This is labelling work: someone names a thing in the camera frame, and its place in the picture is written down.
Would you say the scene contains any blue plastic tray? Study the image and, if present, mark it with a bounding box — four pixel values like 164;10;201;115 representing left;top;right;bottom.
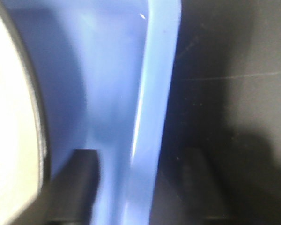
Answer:
3;0;181;225

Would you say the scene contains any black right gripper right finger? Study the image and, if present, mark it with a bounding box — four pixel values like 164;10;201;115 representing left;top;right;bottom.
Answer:
149;150;281;225

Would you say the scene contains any beige plate black rim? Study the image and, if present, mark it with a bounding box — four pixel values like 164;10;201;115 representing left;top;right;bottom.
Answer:
0;1;48;225

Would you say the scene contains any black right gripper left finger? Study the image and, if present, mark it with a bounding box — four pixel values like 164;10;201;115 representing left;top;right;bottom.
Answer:
41;149;100;225

